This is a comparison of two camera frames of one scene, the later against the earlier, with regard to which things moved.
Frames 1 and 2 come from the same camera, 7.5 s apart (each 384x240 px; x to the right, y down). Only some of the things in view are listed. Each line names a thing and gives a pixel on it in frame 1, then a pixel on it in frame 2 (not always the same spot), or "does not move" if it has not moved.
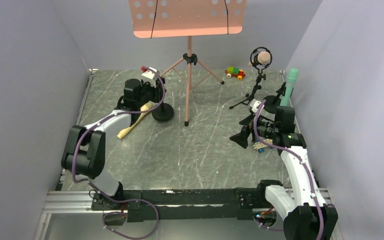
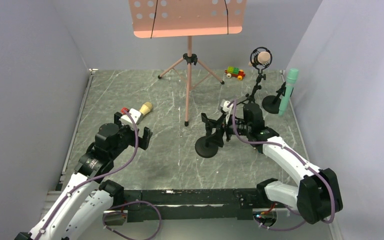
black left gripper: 154,91 -> 131,131
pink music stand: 185,18 does not move
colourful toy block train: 235,72 does not move
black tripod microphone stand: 261,57 does not move
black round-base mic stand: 163,112 -> 204,146
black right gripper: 248,130 -> 223,127
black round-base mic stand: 272,101 does not move
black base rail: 248,203 does not move
